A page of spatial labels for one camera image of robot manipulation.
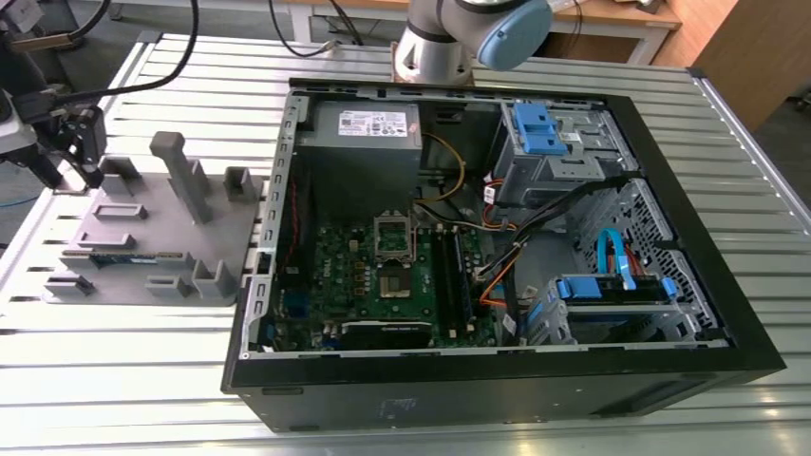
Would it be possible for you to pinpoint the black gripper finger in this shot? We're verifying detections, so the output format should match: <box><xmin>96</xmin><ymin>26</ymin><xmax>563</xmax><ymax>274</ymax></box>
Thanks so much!
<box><xmin>60</xmin><ymin>104</ymin><xmax>107</xmax><ymax>190</ymax></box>
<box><xmin>30</xmin><ymin>151</ymin><xmax>64</xmax><ymax>190</ymax></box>

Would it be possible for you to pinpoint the metal socket cover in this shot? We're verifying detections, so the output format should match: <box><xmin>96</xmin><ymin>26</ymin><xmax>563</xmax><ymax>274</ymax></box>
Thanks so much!
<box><xmin>372</xmin><ymin>210</ymin><xmax>419</xmax><ymax>263</ymax></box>

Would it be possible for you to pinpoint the CPU socket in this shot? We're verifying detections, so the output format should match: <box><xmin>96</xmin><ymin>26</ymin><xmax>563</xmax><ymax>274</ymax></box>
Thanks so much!
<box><xmin>377</xmin><ymin>262</ymin><xmax>419</xmax><ymax>301</ymax></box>

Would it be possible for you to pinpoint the blue RAM stick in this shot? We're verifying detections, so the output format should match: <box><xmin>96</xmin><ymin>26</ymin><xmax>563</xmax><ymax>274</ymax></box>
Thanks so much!
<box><xmin>62</xmin><ymin>250</ymin><xmax>185</xmax><ymax>268</ymax></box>

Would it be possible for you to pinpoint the grey parts rack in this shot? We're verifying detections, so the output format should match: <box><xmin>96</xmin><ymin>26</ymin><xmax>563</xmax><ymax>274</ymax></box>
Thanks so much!
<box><xmin>40</xmin><ymin>130</ymin><xmax>267</xmax><ymax>308</ymax></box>

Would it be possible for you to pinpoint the grey power supply unit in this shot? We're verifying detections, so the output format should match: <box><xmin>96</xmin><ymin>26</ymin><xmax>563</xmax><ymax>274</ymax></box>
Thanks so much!
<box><xmin>293</xmin><ymin>99</ymin><xmax>424</xmax><ymax>224</ymax></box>

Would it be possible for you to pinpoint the green motherboard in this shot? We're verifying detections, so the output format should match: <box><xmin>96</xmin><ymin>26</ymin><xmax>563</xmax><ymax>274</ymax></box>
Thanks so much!
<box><xmin>271</xmin><ymin>222</ymin><xmax>501</xmax><ymax>352</ymax></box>

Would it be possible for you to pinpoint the black graphics card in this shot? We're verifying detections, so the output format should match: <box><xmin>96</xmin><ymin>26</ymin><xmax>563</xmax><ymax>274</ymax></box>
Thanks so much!
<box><xmin>340</xmin><ymin>318</ymin><xmax>436</xmax><ymax>352</ymax></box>

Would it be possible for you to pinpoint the black RAM slot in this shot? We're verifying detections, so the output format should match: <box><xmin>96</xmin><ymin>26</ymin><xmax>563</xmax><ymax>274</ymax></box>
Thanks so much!
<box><xmin>449</xmin><ymin>226</ymin><xmax>469</xmax><ymax>336</ymax></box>
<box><xmin>441</xmin><ymin>226</ymin><xmax>463</xmax><ymax>337</ymax></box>
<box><xmin>433</xmin><ymin>226</ymin><xmax>453</xmax><ymax>337</ymax></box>
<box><xmin>459</xmin><ymin>226</ymin><xmax>479</xmax><ymax>333</ymax></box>

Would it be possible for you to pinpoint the blue disk carrier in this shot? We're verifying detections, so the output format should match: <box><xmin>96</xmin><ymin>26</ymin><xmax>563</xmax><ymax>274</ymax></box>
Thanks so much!
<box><xmin>523</xmin><ymin>134</ymin><xmax>568</xmax><ymax>156</ymax></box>
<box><xmin>513</xmin><ymin>102</ymin><xmax>559</xmax><ymax>137</ymax></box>

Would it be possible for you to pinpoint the grey metal disk bay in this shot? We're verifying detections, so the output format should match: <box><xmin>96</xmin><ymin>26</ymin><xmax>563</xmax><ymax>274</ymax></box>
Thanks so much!
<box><xmin>492</xmin><ymin>99</ymin><xmax>641</xmax><ymax>208</ymax></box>

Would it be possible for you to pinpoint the black open PC case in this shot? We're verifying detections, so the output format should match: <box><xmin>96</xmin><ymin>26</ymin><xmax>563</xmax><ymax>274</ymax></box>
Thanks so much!
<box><xmin>217</xmin><ymin>78</ymin><xmax>787</xmax><ymax>433</ymax></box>

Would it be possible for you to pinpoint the pale blue empty carrier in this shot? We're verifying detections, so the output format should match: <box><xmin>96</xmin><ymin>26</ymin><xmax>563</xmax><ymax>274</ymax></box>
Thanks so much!
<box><xmin>523</xmin><ymin>292</ymin><xmax>556</xmax><ymax>346</ymax></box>

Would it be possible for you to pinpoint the hard disk in blue carrier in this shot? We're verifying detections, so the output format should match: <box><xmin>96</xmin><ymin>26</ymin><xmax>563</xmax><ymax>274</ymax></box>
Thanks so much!
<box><xmin>553</xmin><ymin>275</ymin><xmax>677</xmax><ymax>306</ymax></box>

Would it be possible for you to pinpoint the wooden desk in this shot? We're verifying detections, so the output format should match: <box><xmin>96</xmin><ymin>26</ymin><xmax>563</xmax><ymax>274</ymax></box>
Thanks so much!
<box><xmin>547</xmin><ymin>0</ymin><xmax>684</xmax><ymax>67</ymax></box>

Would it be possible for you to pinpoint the silver perforated disk bay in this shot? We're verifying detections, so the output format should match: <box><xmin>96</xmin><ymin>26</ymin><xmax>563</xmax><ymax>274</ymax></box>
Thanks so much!
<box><xmin>516</xmin><ymin>178</ymin><xmax>729</xmax><ymax>348</ymax></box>

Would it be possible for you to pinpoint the wooden cabinet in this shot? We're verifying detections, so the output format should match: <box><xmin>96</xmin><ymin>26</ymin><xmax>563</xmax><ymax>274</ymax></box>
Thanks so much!
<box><xmin>689</xmin><ymin>0</ymin><xmax>811</xmax><ymax>137</ymax></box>

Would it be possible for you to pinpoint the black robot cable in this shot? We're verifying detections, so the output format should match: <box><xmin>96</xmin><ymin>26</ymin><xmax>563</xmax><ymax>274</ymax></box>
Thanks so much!
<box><xmin>53</xmin><ymin>0</ymin><xmax>203</xmax><ymax>108</ymax></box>

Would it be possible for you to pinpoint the red black twisted wire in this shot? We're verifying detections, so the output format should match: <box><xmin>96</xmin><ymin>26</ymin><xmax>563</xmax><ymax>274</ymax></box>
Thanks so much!
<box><xmin>280</xmin><ymin>178</ymin><xmax>304</xmax><ymax>268</ymax></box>

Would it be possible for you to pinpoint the black wire bundle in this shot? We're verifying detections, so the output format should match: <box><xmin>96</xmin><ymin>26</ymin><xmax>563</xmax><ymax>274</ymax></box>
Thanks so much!
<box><xmin>415</xmin><ymin>201</ymin><xmax>512</xmax><ymax>234</ymax></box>

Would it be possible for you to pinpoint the red yellow wire bundle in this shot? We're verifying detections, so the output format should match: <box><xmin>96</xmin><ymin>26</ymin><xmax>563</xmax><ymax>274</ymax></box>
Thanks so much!
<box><xmin>479</xmin><ymin>174</ymin><xmax>512</xmax><ymax>233</ymax></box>

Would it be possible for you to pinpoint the orange data wire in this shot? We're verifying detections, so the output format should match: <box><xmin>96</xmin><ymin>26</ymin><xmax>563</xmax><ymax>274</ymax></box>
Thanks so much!
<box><xmin>477</xmin><ymin>260</ymin><xmax>519</xmax><ymax>311</ymax></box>

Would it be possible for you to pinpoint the black flat wire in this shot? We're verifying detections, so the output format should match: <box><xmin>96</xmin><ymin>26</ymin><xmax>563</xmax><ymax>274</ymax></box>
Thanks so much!
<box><xmin>477</xmin><ymin>174</ymin><xmax>635</xmax><ymax>281</ymax></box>

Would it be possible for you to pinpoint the blue data wire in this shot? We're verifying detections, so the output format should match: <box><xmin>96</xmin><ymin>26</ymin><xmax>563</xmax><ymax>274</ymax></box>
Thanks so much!
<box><xmin>595</xmin><ymin>227</ymin><xmax>637</xmax><ymax>292</ymax></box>

